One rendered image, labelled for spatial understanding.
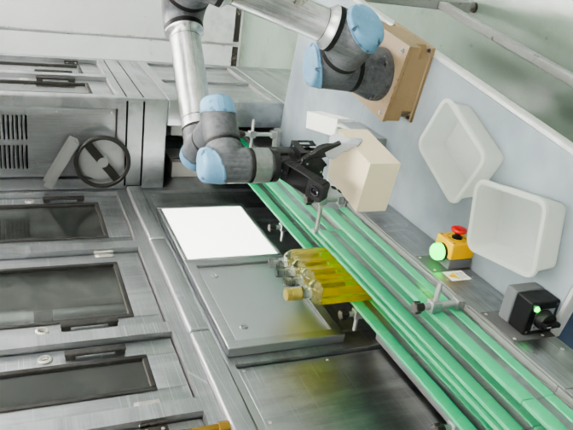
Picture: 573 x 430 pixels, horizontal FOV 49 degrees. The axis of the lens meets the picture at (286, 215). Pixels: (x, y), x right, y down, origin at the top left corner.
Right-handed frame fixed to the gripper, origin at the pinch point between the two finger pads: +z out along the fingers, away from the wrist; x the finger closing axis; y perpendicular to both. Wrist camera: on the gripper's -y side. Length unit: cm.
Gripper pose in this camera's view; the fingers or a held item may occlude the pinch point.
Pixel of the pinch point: (355, 169)
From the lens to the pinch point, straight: 143.2
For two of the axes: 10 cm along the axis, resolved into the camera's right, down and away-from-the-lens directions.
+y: -3.4, -5.5, 7.6
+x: -1.9, 8.3, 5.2
